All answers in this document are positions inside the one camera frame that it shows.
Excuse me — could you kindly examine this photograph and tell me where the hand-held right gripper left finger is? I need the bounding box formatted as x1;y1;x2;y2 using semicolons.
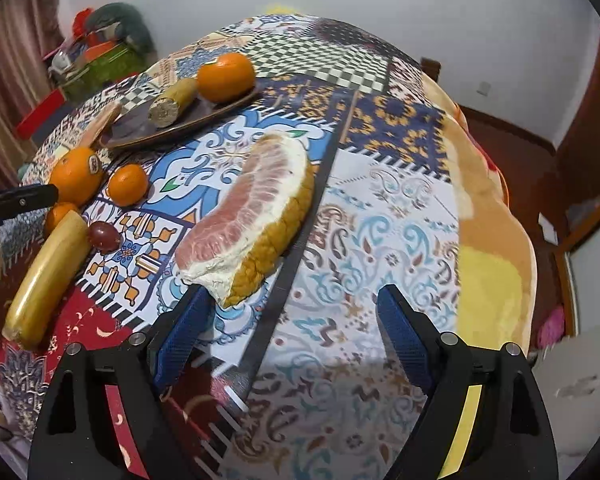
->
27;282;216;480

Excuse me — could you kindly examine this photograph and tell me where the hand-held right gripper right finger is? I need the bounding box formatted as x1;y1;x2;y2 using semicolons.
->
375;284;561;480

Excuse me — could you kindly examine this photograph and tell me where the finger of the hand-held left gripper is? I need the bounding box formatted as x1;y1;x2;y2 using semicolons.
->
0;183;61;231

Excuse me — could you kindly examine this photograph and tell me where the small mandarin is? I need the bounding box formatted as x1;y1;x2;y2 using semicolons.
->
45;202;81;236
107;164;149;207

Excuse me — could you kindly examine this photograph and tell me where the orange with sticker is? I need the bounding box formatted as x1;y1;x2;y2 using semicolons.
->
48;146;105;207

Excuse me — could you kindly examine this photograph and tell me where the long yellow banana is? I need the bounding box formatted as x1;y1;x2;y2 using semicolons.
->
2;210;91;351

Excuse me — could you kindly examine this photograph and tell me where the dark red grape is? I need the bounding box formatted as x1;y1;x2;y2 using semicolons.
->
88;221;121;252

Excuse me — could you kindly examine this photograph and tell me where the brown oval plate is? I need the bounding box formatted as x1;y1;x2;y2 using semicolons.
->
100;87;263;151

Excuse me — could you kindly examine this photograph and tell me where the large pomelo segment with rind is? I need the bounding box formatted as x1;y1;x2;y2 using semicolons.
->
174;132;316;308

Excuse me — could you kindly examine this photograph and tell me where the red box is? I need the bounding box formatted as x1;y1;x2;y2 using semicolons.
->
15;87;81;141

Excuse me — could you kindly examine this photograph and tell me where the patterned patchwork blanket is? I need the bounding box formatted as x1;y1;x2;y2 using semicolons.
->
0;12;481;480

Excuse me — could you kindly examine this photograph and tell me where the yellow orange fleece blanket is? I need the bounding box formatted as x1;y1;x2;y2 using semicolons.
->
420;67;538;356

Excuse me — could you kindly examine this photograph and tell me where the brown curtain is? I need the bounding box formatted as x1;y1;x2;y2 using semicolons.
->
0;0;66;196

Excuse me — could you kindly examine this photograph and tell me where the pink fluffy item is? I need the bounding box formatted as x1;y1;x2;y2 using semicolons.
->
537;306;566;348

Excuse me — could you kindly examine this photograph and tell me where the green fabric bag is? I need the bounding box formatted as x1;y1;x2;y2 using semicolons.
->
62;40;148;101

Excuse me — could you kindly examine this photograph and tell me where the white door panel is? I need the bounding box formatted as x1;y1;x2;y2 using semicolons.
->
530;240;600;461

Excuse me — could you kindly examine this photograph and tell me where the short banana piece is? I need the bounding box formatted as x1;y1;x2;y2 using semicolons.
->
147;77;198;128

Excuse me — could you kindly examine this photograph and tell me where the red fluffy item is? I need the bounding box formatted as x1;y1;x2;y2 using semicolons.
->
72;7;96;36

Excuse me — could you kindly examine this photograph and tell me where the grey plush toy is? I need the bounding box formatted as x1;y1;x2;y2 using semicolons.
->
87;2;156;56

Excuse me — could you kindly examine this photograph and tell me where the large plain orange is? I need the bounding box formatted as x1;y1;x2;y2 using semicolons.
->
196;52;257;102

